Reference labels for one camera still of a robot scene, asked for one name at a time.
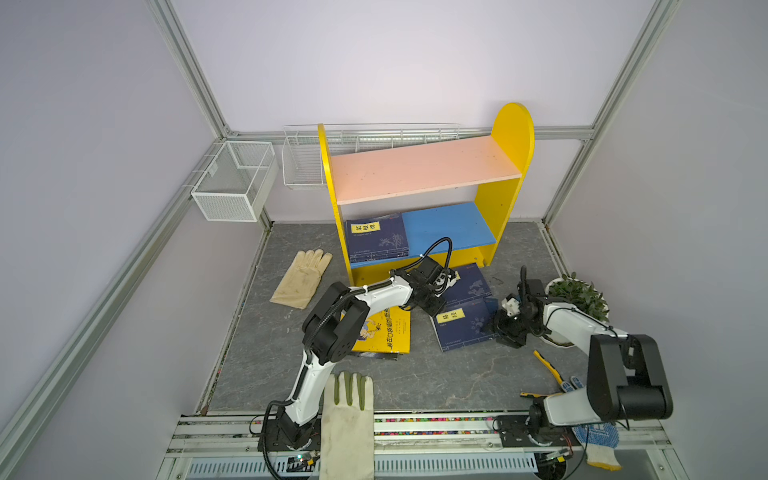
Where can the beige cloth glove on table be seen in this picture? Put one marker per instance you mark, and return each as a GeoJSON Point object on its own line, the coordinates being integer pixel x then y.
{"type": "Point", "coordinates": [302, 279]}

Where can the navy book one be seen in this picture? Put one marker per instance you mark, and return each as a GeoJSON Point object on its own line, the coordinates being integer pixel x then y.
{"type": "Point", "coordinates": [470, 285]}

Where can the potted green plant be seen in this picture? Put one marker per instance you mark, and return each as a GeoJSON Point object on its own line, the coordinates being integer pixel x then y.
{"type": "Point", "coordinates": [579, 297]}

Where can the yellow cartoon book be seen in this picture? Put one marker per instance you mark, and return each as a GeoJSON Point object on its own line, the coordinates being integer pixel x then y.
{"type": "Point", "coordinates": [386, 332]}

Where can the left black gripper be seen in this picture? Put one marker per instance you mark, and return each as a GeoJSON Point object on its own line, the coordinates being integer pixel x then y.
{"type": "Point", "coordinates": [437, 308]}

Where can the white green work glove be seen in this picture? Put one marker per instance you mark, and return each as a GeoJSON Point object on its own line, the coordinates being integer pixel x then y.
{"type": "Point", "coordinates": [347, 428]}

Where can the blue dotted work glove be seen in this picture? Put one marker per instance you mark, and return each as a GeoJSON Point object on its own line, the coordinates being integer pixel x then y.
{"type": "Point", "coordinates": [599, 441]}

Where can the navy book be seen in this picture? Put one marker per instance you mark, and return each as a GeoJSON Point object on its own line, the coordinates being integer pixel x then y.
{"type": "Point", "coordinates": [466, 324]}
{"type": "Point", "coordinates": [377, 238]}

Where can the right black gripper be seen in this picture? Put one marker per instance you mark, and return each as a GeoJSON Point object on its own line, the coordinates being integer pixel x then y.
{"type": "Point", "coordinates": [503, 335]}

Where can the white mesh box basket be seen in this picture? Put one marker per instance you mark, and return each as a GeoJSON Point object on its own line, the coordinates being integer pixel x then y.
{"type": "Point", "coordinates": [235, 185]}

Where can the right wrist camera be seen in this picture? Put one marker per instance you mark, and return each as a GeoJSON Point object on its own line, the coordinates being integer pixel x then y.
{"type": "Point", "coordinates": [510, 306]}

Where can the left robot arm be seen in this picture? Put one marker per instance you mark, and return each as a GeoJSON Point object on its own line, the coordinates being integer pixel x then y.
{"type": "Point", "coordinates": [330, 332]}

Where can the white wire wall basket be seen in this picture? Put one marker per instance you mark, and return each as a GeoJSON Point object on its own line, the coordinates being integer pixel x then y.
{"type": "Point", "coordinates": [301, 152]}

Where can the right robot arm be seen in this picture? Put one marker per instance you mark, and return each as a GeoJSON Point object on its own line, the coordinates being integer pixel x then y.
{"type": "Point", "coordinates": [626, 379]}

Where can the yellow wooden bookshelf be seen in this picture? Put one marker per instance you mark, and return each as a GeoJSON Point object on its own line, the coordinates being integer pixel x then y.
{"type": "Point", "coordinates": [496, 165]}

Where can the dark book under yellow book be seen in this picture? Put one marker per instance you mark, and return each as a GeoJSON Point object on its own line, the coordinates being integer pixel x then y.
{"type": "Point", "coordinates": [375, 355]}

